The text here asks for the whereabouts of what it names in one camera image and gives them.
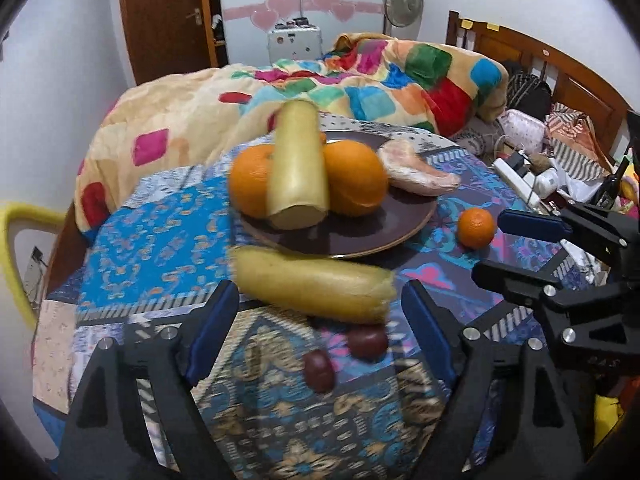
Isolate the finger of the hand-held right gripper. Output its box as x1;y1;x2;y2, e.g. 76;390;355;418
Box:
498;202;640;261
472;261;608;356

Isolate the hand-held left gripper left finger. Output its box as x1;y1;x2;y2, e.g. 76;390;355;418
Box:
59;280;241;480

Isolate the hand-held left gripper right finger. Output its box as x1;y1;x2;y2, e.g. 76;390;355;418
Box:
401;280;588;480

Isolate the yellow banana piece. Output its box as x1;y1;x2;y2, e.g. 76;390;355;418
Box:
232;246;396;325
266;100;330;231

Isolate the purple round plate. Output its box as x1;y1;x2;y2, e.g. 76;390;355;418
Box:
237;130;438;260

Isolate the pink papaya slice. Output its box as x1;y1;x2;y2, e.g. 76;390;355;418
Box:
376;141;462;196

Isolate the large orange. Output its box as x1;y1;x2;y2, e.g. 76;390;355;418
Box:
322;140;390;217
229;144;276;219

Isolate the white handheld device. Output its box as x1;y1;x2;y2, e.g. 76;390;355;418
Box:
530;167;560;196

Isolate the white power strip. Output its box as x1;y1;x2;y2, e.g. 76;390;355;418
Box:
492;157;543;208

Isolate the small tangerine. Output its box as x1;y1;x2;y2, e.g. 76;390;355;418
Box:
457;207;497;249

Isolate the dark red date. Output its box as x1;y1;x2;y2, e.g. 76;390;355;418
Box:
347;326;389;360
303;349;336;393

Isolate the dark glass bottle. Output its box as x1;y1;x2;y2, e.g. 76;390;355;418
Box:
590;159;632;208

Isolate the yellow cloth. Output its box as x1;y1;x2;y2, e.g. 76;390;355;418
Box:
594;395;626;453

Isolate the blue patterned bedsheet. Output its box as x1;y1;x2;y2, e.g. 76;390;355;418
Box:
32;112;601;480

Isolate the pink patterned bag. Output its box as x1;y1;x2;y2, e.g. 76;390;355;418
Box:
500;109;546;148

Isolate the striped cloth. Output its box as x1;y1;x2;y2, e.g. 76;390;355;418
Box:
545;102;613;176

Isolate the black backpack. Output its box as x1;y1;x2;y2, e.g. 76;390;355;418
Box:
505;72;553;118

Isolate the wooden bed headboard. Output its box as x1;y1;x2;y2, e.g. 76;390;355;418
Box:
446;10;633;161

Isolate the yellow foam tube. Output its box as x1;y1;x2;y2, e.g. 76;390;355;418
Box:
0;201;68;326

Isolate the colourful patchwork blanket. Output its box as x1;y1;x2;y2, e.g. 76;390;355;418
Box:
75;34;510;233

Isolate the standing electric fan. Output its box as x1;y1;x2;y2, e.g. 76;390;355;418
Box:
382;0;425;37

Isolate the white hard case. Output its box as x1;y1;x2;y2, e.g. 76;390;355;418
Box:
266;25;323;63

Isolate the brown wooden door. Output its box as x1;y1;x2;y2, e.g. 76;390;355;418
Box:
117;0;208;86

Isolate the wooden wardrobe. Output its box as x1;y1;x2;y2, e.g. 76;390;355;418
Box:
200;0;396;68

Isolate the white wall socket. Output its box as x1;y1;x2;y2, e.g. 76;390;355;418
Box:
25;245;47;292

